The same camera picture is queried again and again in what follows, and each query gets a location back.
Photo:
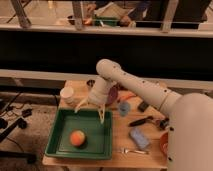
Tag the white paper cup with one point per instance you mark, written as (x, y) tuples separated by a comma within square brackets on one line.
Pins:
[(67, 94)]

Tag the wooden table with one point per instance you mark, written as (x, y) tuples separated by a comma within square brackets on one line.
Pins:
[(121, 139)]

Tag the orange carrot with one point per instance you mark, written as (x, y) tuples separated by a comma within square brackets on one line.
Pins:
[(126, 97)]

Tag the green plastic tray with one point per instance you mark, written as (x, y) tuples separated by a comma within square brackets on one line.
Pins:
[(98, 144)]

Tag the orange red apple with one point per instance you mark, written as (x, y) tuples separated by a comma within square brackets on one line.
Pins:
[(77, 138)]

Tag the black handled tool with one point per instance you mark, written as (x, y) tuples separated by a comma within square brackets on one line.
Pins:
[(140, 121)]

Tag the small black box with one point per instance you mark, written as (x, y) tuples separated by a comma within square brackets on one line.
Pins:
[(142, 106)]

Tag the dark red plate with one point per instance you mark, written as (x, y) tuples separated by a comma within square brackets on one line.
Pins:
[(113, 95)]

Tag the green bin in background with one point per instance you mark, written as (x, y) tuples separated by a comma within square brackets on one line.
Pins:
[(105, 21)]

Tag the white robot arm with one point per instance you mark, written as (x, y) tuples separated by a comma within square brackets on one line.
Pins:
[(190, 136)]

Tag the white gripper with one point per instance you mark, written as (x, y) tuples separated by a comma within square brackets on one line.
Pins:
[(98, 95)]

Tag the silver fork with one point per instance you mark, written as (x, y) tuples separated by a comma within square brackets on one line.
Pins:
[(124, 150)]

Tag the blue sponge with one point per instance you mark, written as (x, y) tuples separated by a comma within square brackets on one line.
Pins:
[(139, 138)]

